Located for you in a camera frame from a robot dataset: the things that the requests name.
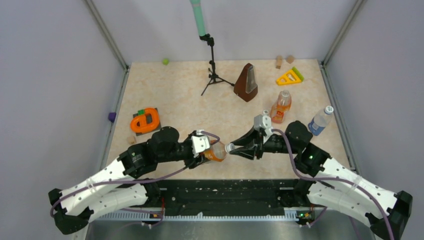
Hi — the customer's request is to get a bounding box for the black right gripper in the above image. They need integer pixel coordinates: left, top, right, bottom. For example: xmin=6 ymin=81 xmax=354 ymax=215
xmin=230 ymin=125 xmax=299 ymax=160

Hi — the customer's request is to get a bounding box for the orange tea bottle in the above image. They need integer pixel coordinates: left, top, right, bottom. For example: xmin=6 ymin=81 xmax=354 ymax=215
xmin=270 ymin=89 xmax=292 ymax=124
xmin=203 ymin=140 xmax=228 ymax=162

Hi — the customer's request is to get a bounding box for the blue label water bottle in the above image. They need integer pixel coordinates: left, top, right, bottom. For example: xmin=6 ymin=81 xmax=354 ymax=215
xmin=307 ymin=105 xmax=334 ymax=136

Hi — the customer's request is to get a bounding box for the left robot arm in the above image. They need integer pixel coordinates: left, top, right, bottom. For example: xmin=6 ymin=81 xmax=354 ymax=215
xmin=48 ymin=126 xmax=212 ymax=235

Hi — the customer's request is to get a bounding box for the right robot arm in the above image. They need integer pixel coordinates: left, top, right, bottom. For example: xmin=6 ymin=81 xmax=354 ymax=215
xmin=229 ymin=120 xmax=413 ymax=240

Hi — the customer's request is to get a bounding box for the small wooden cube left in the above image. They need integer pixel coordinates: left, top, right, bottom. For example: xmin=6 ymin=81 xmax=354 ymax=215
xmin=126 ymin=135 xmax=137 ymax=145

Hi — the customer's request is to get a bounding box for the brown wooden metronome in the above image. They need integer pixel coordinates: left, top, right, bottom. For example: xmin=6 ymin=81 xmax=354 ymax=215
xmin=233 ymin=63 xmax=259 ymax=102

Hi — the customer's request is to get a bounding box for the black mini tripod stand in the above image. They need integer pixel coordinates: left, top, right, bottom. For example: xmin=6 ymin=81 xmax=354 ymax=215
xmin=199 ymin=33 xmax=235 ymax=96

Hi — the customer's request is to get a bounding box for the yellow triangle toy block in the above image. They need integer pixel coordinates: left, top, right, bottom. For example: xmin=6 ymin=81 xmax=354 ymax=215
xmin=275 ymin=69 xmax=303 ymax=86

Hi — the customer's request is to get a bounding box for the wooden block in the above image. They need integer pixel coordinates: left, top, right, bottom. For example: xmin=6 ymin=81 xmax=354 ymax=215
xmin=285 ymin=55 xmax=296 ymax=64
xmin=275 ymin=55 xmax=283 ymax=69

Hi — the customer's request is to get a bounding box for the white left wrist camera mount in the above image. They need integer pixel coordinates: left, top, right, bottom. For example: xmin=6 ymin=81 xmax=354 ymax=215
xmin=190 ymin=129 xmax=211 ymax=158

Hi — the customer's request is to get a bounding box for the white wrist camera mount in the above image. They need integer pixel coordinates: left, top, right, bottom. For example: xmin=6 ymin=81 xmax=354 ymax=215
xmin=190 ymin=129 xmax=211 ymax=158
xmin=253 ymin=114 xmax=273 ymax=137

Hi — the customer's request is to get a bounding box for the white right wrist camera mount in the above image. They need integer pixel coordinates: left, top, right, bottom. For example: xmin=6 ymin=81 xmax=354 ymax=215
xmin=253 ymin=114 xmax=273 ymax=137

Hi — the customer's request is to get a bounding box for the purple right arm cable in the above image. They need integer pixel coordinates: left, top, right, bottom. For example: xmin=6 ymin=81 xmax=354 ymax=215
xmin=272 ymin=128 xmax=395 ymax=240

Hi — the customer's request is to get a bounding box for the orange ring toy on plate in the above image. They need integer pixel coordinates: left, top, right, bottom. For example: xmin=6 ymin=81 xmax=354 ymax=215
xmin=129 ymin=107 xmax=161 ymax=136

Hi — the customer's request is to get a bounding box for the purple wall knob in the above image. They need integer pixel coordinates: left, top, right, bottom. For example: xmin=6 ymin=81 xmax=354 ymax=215
xmin=107 ymin=112 xmax=117 ymax=123

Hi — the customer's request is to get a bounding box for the mint green cylinder handle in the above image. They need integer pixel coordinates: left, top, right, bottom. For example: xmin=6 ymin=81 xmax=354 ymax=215
xmin=190 ymin=0 xmax=207 ymax=38

